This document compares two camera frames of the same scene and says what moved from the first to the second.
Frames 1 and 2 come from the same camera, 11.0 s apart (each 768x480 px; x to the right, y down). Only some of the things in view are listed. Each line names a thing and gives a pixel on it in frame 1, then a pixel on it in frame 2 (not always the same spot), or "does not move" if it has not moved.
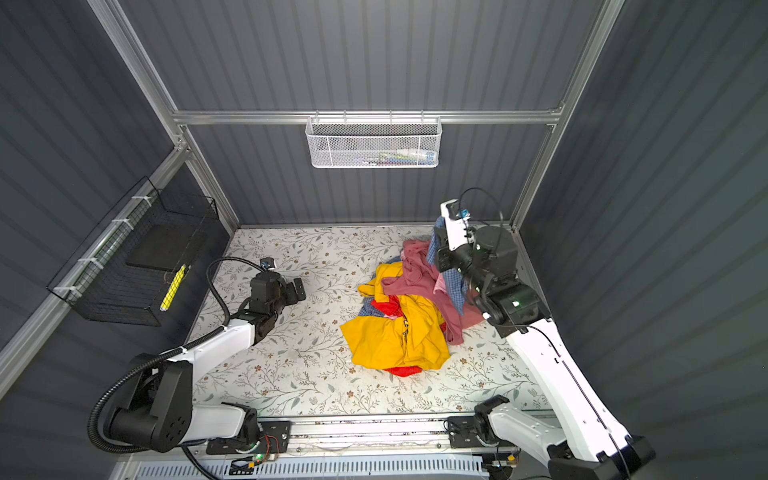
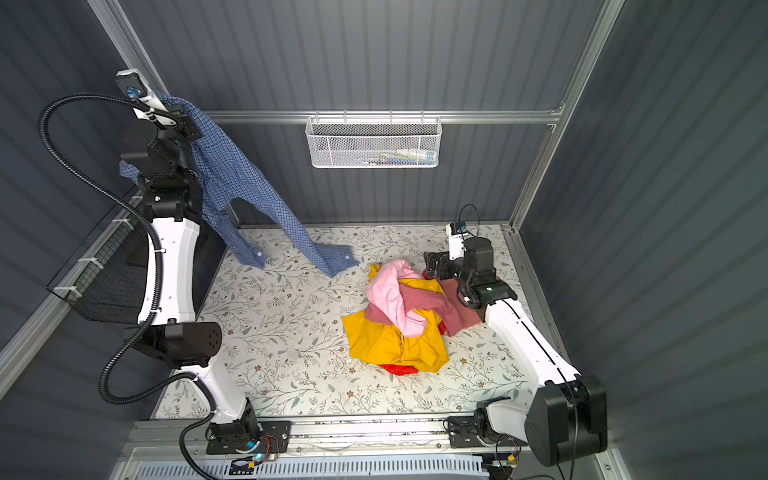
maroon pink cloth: [417, 281] -> [452, 310]
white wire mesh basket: [373, 142] does not move
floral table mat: [297, 365] does not move
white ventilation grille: [321, 467] does not move
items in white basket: [407, 156] does not move
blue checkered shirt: [373, 307] -> [249, 221]
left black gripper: [291, 296] -> [188, 134]
